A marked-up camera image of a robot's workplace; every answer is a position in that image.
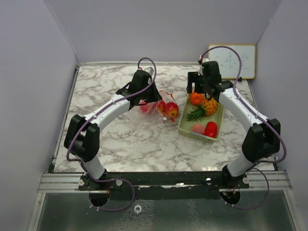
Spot orange fruit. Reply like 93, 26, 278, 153
189, 92, 204, 106

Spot clear orange-zipper zip bag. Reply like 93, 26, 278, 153
139, 90, 180, 122

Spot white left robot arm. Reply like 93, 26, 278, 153
64, 67, 162, 190

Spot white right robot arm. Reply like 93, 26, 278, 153
186, 61, 281, 188

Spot toy pineapple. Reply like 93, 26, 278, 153
186, 99, 218, 121

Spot small framed whiteboard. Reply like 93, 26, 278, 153
207, 44, 256, 80

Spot red bell pepper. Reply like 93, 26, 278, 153
204, 121, 218, 138

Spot pink peach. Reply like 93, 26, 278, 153
191, 123, 205, 135

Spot pale green plastic basket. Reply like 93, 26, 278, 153
178, 95, 224, 143

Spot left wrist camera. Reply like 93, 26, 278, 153
144, 67, 154, 76

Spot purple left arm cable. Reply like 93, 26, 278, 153
64, 57, 157, 212

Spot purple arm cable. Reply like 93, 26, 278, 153
64, 57, 157, 212
198, 45, 287, 209

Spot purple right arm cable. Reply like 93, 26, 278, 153
198, 45, 287, 209

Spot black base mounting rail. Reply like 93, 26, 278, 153
78, 171, 249, 201

